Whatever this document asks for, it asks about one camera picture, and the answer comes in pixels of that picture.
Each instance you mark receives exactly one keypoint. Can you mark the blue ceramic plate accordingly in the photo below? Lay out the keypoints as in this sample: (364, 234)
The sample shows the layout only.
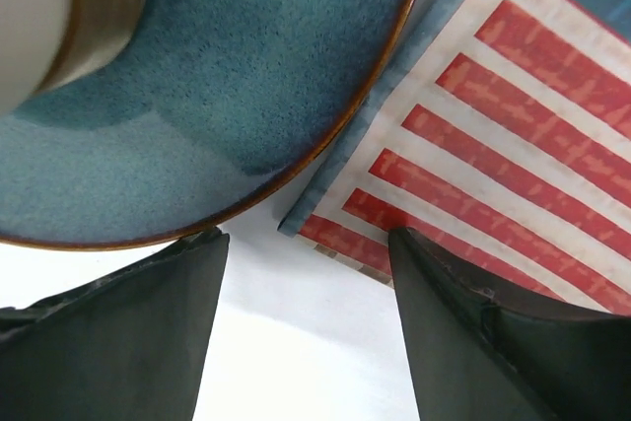
(213, 105)

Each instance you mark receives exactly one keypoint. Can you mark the patchwork striped cloth placemat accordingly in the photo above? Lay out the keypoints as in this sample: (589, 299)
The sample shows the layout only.
(501, 132)

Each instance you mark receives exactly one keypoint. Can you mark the beige metal cup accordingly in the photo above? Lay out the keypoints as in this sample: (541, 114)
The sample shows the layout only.
(47, 44)

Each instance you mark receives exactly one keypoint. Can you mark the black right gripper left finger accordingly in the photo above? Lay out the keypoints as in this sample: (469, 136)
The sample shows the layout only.
(130, 345)

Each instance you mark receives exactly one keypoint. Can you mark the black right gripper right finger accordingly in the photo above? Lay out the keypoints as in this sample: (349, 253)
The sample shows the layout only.
(480, 347)

